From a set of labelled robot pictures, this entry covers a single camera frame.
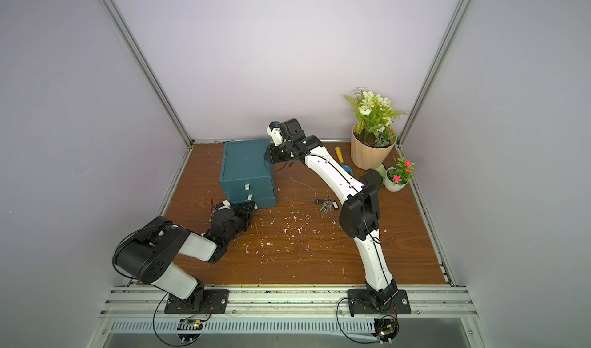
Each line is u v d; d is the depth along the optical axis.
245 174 0.81
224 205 0.86
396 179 0.90
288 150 0.67
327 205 0.97
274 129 0.78
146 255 0.46
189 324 0.72
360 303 0.72
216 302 0.73
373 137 1.01
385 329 0.70
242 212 0.81
